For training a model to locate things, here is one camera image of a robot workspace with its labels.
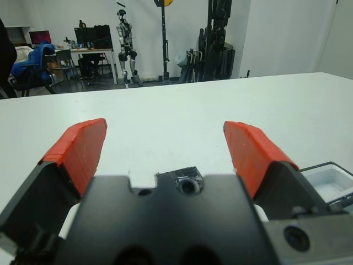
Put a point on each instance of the small black desk gadget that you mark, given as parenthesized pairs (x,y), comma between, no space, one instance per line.
(69,41)

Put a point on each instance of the black computer monitor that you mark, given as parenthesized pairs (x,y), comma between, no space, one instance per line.
(84,36)

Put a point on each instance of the black office chair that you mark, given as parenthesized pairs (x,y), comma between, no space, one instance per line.
(20,82)

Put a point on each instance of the translucent plastic bag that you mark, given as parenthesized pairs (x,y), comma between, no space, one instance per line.
(180,59)

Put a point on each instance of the blue jacket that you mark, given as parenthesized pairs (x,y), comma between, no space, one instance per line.
(36,55)

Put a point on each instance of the folded grey tripod stands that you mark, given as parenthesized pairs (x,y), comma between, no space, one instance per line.
(193,66)

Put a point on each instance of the black folded crane stand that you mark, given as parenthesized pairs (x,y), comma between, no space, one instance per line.
(218,41)

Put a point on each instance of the monitor with red screen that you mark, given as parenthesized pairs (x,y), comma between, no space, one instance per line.
(40,37)

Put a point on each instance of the white office desk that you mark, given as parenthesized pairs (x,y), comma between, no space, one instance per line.
(91,50)

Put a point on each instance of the brown cardboard box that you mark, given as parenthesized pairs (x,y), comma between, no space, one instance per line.
(52,67)

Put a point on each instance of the grey chair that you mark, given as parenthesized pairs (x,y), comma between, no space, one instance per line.
(64,55)

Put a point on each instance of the black box base white insert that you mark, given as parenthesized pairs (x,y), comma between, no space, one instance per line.
(331,182)

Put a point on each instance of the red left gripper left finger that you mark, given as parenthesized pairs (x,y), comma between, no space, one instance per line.
(74,154)

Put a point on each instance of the silver humanoid robot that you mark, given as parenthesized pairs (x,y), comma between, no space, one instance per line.
(125,30)

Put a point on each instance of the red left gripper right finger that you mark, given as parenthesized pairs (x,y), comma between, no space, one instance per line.
(253,154)

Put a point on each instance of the black box lid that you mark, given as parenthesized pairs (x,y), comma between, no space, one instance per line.
(179,174)

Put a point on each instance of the seated person behind monitor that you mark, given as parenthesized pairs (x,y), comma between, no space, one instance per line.
(91,63)

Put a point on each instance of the white shelf cabinet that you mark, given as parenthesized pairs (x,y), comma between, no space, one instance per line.
(16,36)

